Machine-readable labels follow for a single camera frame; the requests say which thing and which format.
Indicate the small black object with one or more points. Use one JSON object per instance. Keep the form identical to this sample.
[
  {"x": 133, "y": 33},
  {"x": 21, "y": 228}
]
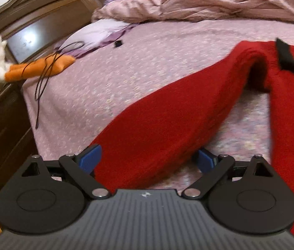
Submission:
[{"x": 118, "y": 43}]

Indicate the pink floral bed sheet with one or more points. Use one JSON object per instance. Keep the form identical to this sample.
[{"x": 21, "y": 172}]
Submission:
[{"x": 136, "y": 65}]

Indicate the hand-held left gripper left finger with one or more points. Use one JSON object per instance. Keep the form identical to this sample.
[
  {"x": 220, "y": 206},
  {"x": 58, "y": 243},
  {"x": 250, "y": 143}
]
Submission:
[{"x": 90, "y": 159}]

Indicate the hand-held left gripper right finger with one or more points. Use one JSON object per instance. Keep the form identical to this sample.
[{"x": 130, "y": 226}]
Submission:
[{"x": 205, "y": 162}]

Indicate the purple and white pillow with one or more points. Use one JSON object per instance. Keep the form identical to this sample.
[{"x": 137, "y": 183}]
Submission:
[{"x": 97, "y": 32}]

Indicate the pink crumpled duvet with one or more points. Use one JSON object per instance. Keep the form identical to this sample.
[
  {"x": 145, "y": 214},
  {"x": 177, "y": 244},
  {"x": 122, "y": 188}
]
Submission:
[{"x": 201, "y": 2}]

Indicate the dark wooden nightstand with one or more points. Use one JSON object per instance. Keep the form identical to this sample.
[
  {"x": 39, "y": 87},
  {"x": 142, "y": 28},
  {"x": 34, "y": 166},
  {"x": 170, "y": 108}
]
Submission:
[{"x": 3, "y": 135}]

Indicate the red knitted sweater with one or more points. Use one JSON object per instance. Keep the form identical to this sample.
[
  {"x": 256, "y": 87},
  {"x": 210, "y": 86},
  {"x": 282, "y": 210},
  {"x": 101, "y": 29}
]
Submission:
[{"x": 162, "y": 125}]

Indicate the dark wooden headboard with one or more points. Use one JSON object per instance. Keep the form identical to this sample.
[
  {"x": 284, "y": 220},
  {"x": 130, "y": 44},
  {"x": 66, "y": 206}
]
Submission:
[{"x": 45, "y": 13}]

